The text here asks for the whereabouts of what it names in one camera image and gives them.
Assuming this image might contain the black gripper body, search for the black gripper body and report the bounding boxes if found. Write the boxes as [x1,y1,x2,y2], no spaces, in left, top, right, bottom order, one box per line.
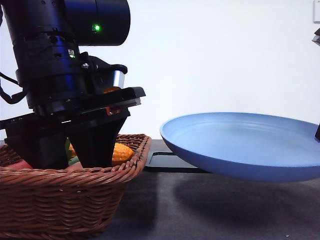
[0,86,146,150]
[312,28,320,46]

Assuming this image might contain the green toy carrot leaves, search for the green toy carrot leaves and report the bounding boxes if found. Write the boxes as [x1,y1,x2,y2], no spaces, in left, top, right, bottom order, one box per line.
[65,139,73,162]

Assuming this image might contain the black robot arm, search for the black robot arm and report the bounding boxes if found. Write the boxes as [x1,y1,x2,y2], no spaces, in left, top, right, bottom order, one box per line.
[0,0,146,170]

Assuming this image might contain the red toy carrot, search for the red toy carrot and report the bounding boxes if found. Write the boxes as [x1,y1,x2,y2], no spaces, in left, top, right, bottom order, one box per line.
[8,159,32,169]

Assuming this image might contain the brown wicker basket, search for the brown wicker basket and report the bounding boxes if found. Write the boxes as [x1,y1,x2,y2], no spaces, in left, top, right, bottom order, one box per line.
[0,134,152,240]

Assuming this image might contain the white wall socket right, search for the white wall socket right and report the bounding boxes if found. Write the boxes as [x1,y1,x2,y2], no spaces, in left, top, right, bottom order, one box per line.
[313,0,320,24]

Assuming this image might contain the dark green tray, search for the dark green tray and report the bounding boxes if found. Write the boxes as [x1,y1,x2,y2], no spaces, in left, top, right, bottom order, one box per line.
[144,145,212,173]

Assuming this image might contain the light blue plate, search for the light blue plate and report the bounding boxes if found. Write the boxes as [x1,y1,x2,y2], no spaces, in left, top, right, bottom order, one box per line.
[160,112,320,182]

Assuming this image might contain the yellow toy corn cob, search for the yellow toy corn cob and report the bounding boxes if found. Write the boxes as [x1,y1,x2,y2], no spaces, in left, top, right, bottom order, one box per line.
[68,142,135,162]

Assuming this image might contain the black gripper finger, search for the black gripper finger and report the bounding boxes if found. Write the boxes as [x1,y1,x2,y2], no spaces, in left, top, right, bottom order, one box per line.
[4,130,68,170]
[315,123,320,141]
[69,115,130,168]

